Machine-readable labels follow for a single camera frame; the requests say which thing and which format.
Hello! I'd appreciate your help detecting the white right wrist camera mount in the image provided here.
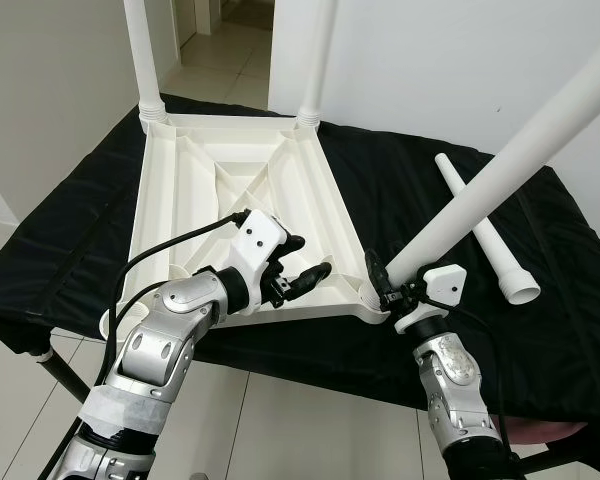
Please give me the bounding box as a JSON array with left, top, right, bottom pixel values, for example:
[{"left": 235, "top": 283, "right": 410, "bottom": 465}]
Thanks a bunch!
[{"left": 393, "top": 262, "right": 469, "bottom": 336}]

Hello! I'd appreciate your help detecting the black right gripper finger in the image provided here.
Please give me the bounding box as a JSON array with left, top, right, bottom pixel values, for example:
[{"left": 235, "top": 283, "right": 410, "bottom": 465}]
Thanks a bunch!
[{"left": 364, "top": 249, "right": 394, "bottom": 307}]

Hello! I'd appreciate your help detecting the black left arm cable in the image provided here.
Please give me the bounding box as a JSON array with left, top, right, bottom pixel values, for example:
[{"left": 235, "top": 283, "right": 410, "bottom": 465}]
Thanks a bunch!
[{"left": 98, "top": 208, "right": 253, "bottom": 391}]

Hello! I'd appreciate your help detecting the pink cushion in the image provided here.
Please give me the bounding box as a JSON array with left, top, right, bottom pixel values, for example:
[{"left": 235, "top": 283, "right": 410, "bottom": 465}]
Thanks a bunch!
[{"left": 505, "top": 420, "right": 589, "bottom": 446}]

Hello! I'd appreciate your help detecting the white plastic table top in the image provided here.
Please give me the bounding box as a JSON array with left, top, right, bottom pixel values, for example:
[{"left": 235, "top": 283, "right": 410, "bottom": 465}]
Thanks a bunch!
[{"left": 100, "top": 108, "right": 394, "bottom": 343}]

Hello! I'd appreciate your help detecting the black cloth table cover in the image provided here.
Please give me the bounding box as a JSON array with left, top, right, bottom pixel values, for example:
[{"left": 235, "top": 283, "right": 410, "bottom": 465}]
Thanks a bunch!
[{"left": 0, "top": 93, "right": 600, "bottom": 471}]

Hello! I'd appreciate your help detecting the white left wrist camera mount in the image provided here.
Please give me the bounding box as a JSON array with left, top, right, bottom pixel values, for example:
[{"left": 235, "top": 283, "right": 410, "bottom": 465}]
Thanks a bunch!
[{"left": 225, "top": 210, "right": 291, "bottom": 316}]

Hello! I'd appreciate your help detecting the black metal table leg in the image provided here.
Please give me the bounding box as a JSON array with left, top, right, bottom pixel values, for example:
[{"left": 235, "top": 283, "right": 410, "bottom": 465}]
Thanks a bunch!
[
  {"left": 520, "top": 445, "right": 591, "bottom": 476},
  {"left": 35, "top": 348, "right": 86, "bottom": 401}
]

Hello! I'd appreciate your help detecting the white plastic table leg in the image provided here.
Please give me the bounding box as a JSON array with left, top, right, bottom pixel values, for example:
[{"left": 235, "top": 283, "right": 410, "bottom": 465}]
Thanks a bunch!
[
  {"left": 385, "top": 33, "right": 600, "bottom": 286},
  {"left": 435, "top": 152, "right": 543, "bottom": 305},
  {"left": 295, "top": 0, "right": 339, "bottom": 128},
  {"left": 122, "top": 0, "right": 169, "bottom": 123}
]

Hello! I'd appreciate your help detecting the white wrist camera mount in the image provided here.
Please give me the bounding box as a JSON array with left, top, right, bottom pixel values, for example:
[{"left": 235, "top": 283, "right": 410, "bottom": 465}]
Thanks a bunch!
[
  {"left": 393, "top": 262, "right": 469, "bottom": 336},
  {"left": 225, "top": 210, "right": 291, "bottom": 316}
]

